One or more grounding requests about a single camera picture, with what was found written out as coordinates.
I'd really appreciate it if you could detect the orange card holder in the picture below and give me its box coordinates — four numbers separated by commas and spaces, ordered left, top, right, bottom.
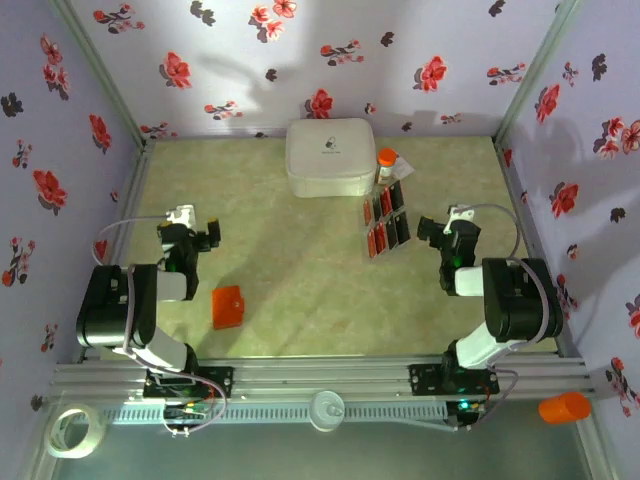
211, 285, 246, 331

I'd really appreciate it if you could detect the orange-capped pill bottle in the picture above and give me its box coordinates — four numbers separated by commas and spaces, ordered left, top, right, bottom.
375, 148, 399, 186

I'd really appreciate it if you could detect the white zip case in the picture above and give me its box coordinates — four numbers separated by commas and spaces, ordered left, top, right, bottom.
285, 118, 377, 199

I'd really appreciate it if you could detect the orange plastic cup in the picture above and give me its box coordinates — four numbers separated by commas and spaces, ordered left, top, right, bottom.
538, 391, 593, 425

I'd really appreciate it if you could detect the clear tape roll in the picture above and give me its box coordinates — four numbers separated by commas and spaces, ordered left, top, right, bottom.
43, 403, 109, 460

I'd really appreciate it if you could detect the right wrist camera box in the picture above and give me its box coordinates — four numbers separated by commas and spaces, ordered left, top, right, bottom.
446, 204, 476, 234

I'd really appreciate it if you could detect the aluminium side rail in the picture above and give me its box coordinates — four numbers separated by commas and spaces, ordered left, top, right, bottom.
77, 139, 156, 364
492, 137, 586, 361

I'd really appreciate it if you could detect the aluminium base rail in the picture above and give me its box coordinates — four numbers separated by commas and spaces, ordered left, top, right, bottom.
48, 354, 596, 401

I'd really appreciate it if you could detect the white slotted cable duct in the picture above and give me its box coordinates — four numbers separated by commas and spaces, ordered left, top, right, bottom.
102, 402, 449, 425

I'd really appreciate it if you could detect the aluminium corner post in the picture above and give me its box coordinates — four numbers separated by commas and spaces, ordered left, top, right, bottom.
492, 0, 584, 146
49, 0, 156, 146

